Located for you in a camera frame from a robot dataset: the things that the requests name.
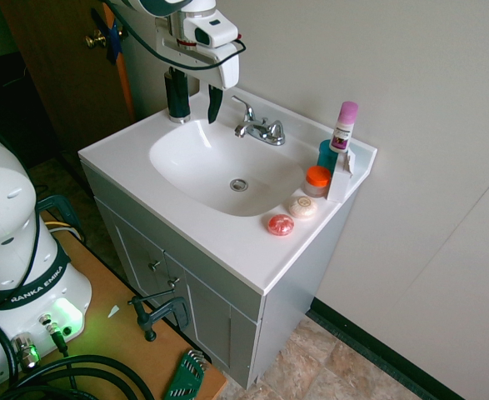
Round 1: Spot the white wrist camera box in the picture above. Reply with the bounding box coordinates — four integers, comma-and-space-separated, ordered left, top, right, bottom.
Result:
182, 12, 240, 48

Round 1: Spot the cream round soap bar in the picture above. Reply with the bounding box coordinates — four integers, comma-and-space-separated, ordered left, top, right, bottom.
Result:
287, 195, 319, 220

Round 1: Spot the silver round cable connector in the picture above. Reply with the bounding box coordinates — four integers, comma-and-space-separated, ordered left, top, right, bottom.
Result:
10, 331, 42, 373

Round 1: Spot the black baseboard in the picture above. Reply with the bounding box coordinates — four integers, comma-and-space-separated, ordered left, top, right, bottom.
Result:
309, 297, 467, 400

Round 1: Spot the chrome faucet body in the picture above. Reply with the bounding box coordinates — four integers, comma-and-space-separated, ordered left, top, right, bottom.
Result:
233, 116, 287, 147

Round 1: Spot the black chrome soap dispenser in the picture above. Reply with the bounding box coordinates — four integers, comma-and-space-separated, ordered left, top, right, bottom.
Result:
162, 67, 192, 125

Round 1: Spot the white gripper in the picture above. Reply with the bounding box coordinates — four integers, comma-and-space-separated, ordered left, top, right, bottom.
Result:
155, 16, 241, 125

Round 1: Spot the brass door knob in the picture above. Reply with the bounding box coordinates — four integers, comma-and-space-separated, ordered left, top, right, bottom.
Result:
84, 29, 107, 51

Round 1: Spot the grey vanity cabinet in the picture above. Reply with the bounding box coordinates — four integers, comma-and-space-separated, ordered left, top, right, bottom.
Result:
80, 161, 355, 392

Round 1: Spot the orange stick handle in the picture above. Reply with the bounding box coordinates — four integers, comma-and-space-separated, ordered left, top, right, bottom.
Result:
101, 2, 136, 123

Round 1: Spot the pink capped deodorant bottle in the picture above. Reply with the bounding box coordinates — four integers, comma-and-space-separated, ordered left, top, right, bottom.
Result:
328, 100, 360, 155

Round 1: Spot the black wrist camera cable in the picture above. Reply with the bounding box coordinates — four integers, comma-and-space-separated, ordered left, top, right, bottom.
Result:
104, 0, 247, 71

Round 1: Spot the chrome faucet lever handle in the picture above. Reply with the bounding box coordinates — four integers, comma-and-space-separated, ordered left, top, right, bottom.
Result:
267, 119, 287, 147
231, 95, 257, 124

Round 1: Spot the yellow cable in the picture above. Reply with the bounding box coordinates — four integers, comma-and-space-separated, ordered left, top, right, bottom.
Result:
42, 219, 83, 242

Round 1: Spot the white carton box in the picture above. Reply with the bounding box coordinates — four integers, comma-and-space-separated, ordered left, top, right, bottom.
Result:
325, 148, 357, 203

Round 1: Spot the blue tape strip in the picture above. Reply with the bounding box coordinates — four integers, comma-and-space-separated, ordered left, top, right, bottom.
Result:
104, 19, 123, 65

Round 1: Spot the teal plastic cup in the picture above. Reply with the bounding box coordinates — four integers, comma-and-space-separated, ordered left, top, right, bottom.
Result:
316, 138, 342, 177

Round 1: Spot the white sink vanity top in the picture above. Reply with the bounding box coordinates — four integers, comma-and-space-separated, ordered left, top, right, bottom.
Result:
77, 85, 379, 298

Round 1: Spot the dark teal metal frame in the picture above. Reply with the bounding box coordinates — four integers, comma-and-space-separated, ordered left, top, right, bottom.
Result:
37, 193, 87, 248

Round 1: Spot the thin black connector cable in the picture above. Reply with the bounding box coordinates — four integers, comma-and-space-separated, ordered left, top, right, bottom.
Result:
38, 315, 78, 391

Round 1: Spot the black metal C-clamp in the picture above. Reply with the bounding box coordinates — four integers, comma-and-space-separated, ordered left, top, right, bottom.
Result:
127, 292, 192, 343

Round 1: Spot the green hex key set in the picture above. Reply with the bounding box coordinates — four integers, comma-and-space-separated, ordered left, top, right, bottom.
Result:
162, 348, 207, 400

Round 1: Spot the jar with orange lid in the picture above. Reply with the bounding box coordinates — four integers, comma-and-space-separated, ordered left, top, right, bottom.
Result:
302, 165, 333, 199

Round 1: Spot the thick black power cable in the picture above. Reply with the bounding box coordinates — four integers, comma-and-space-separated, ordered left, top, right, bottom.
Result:
0, 352, 155, 400

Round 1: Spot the brown wooden door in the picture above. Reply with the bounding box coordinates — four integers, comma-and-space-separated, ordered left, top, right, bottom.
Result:
0, 0, 137, 168

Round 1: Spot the red round soap bar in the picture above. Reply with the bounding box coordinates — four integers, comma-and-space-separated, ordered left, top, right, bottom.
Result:
267, 212, 296, 238

